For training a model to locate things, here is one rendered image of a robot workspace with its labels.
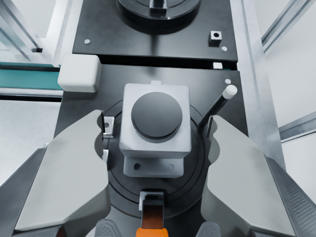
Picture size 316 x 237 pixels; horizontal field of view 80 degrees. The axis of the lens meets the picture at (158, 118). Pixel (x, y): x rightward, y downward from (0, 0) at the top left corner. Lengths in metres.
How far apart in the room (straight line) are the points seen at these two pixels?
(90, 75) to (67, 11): 0.16
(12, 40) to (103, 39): 0.12
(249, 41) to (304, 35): 0.25
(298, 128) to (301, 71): 0.23
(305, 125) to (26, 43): 0.38
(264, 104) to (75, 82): 0.25
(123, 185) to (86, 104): 0.11
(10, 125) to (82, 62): 0.16
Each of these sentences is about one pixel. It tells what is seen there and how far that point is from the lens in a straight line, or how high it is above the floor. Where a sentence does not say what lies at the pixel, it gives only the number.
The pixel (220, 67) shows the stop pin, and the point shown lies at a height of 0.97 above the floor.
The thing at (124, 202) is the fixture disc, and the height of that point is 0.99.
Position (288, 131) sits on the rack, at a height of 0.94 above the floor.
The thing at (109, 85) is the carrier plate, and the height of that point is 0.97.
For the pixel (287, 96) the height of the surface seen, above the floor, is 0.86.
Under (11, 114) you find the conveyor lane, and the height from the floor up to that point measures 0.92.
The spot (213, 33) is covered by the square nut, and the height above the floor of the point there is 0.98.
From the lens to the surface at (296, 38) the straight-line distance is 0.57.
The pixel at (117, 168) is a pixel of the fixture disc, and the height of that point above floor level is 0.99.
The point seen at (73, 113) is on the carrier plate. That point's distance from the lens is 0.26.
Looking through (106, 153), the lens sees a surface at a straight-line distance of 0.20.
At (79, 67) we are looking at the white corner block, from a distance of 0.26.
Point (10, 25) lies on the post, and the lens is 0.31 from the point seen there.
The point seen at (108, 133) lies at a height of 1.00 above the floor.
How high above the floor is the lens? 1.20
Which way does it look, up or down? 70 degrees down
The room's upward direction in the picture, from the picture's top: 8 degrees clockwise
